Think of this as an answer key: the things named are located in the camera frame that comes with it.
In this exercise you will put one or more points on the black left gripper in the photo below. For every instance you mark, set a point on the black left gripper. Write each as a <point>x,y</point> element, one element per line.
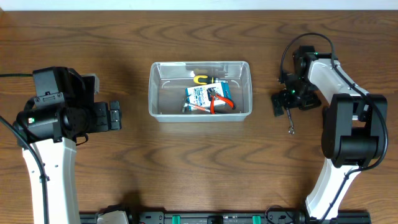
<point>104,116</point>

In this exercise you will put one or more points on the black orange telescopic pickup tool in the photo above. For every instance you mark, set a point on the black orange telescopic pickup tool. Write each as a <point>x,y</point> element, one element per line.
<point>186,105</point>

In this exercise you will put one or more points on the clear plastic container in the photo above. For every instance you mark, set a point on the clear plastic container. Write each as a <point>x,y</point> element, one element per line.
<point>168,81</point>

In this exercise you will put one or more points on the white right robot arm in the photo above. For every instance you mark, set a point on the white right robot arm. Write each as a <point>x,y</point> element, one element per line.
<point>354,137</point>

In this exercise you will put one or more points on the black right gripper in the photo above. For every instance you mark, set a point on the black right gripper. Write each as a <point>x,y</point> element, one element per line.
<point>312,102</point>

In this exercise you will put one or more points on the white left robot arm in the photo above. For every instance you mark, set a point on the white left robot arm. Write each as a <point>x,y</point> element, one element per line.
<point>51,132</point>

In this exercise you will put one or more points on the silver offset ring wrench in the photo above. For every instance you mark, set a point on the silver offset ring wrench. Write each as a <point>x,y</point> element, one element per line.
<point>291,127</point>

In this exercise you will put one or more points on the red black handled cutters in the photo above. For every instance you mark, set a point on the red black handled cutters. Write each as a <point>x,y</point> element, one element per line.
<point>214,96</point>

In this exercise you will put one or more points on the blue white small box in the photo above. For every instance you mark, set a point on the blue white small box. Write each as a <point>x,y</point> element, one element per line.
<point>199,94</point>

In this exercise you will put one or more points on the yellow black stubby screwdriver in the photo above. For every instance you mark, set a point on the yellow black stubby screwdriver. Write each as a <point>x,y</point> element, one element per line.
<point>207,80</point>

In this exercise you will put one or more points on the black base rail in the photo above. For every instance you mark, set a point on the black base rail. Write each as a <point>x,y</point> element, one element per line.
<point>123,214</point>

